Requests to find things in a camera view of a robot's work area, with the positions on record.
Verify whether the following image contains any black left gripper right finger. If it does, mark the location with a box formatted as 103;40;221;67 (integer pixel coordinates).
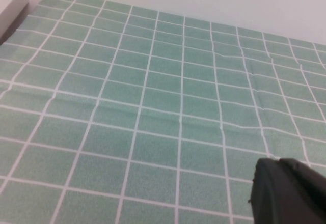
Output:
279;157;326;197

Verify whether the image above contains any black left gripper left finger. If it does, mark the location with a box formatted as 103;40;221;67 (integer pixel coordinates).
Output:
247;157;326;224

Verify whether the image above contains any green white checked tablecloth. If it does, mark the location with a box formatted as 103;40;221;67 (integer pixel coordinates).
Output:
0;0;326;224

